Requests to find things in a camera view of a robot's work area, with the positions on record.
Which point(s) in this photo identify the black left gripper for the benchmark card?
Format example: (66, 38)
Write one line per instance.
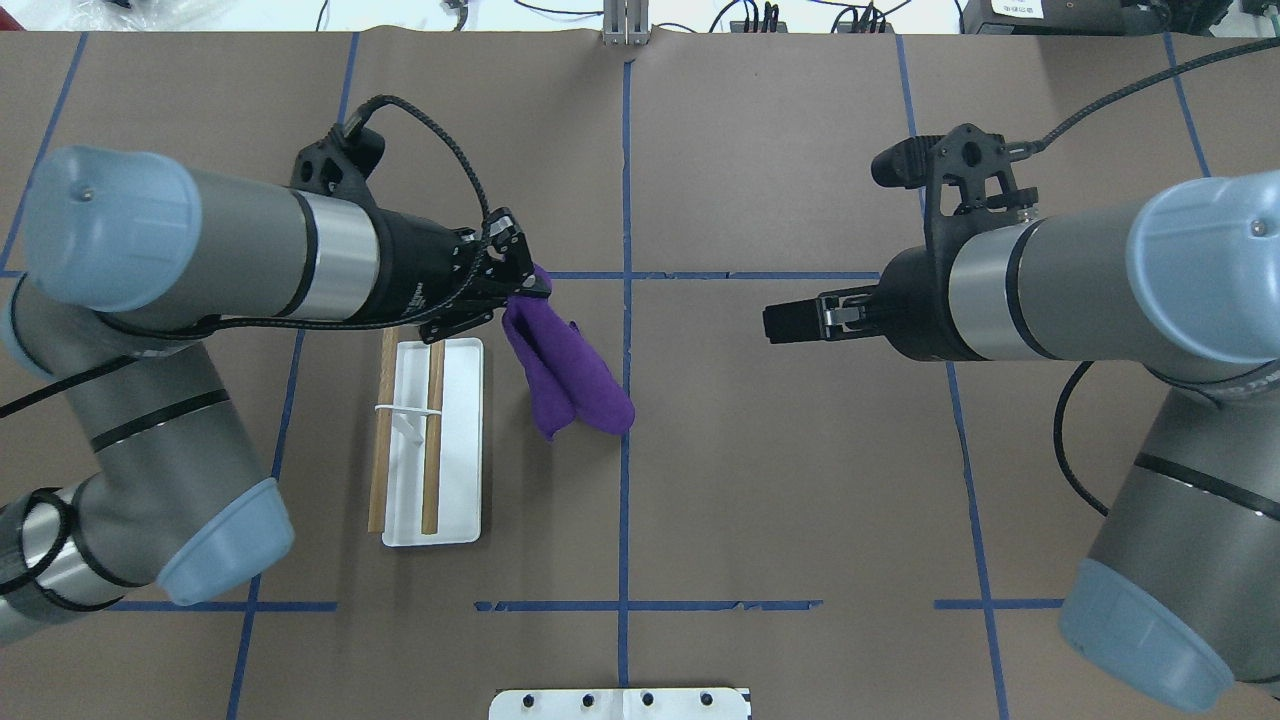
(415, 267)

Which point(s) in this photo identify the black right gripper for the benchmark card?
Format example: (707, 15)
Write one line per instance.
(915, 305)

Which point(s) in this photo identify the purple towel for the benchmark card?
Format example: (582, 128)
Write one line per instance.
(568, 380)

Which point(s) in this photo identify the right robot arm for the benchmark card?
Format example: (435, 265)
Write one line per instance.
(1166, 309)

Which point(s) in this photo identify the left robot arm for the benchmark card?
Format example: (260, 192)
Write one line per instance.
(133, 260)

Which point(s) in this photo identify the white wooden towel rack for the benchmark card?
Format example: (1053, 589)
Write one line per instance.
(427, 477)

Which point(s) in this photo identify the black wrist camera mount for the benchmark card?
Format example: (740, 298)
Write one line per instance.
(339, 164)

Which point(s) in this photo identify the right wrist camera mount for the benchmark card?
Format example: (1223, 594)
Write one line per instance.
(968, 182)

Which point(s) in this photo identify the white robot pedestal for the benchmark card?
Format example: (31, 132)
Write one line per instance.
(623, 703)

